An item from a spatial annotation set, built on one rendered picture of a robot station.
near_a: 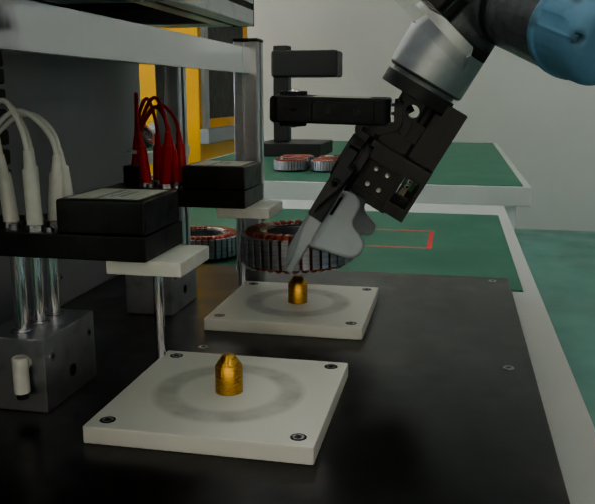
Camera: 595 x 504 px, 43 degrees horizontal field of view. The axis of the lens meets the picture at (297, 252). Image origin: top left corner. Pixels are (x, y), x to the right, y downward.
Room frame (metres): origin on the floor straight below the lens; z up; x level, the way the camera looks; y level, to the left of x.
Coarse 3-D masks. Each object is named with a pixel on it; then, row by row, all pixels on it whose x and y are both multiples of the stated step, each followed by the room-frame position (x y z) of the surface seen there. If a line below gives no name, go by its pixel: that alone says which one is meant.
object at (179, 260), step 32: (96, 192) 0.53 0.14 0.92; (128, 192) 0.53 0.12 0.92; (160, 192) 0.53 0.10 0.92; (0, 224) 0.54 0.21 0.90; (64, 224) 0.50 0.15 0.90; (96, 224) 0.49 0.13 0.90; (128, 224) 0.49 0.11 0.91; (160, 224) 0.51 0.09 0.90; (32, 256) 0.50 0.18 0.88; (64, 256) 0.50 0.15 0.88; (96, 256) 0.49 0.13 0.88; (128, 256) 0.49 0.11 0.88; (160, 256) 0.51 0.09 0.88; (192, 256) 0.51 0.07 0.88; (32, 288) 0.53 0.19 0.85; (32, 320) 0.54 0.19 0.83
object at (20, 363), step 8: (16, 360) 0.49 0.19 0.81; (24, 360) 0.49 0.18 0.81; (16, 368) 0.49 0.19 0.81; (24, 368) 0.49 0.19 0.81; (16, 376) 0.49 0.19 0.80; (24, 376) 0.49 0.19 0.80; (16, 384) 0.49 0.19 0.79; (24, 384) 0.49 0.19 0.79; (16, 392) 0.49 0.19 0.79; (24, 392) 0.49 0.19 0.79
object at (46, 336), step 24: (72, 312) 0.56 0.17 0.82; (0, 336) 0.51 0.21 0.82; (24, 336) 0.51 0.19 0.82; (48, 336) 0.51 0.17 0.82; (72, 336) 0.54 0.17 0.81; (0, 360) 0.50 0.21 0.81; (48, 360) 0.50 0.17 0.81; (72, 360) 0.53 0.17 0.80; (0, 384) 0.50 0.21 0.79; (48, 384) 0.50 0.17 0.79; (72, 384) 0.53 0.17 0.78; (0, 408) 0.51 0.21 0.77; (24, 408) 0.50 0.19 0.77; (48, 408) 0.50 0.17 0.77
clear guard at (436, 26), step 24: (48, 0) 0.62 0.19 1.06; (72, 0) 0.62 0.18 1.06; (96, 0) 0.62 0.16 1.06; (120, 0) 0.62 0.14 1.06; (144, 0) 0.62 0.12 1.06; (168, 0) 0.62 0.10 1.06; (192, 0) 0.62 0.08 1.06; (408, 0) 0.38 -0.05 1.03; (432, 24) 0.37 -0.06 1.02; (456, 48) 0.36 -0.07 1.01
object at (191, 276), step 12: (132, 276) 0.74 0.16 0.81; (144, 276) 0.74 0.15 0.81; (192, 276) 0.79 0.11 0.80; (132, 288) 0.74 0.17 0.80; (144, 288) 0.74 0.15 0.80; (168, 288) 0.74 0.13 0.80; (180, 288) 0.76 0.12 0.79; (192, 288) 0.79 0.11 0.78; (132, 300) 0.74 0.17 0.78; (144, 300) 0.74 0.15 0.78; (168, 300) 0.74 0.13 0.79; (180, 300) 0.76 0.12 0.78; (132, 312) 0.74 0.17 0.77; (144, 312) 0.74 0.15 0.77; (168, 312) 0.74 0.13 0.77
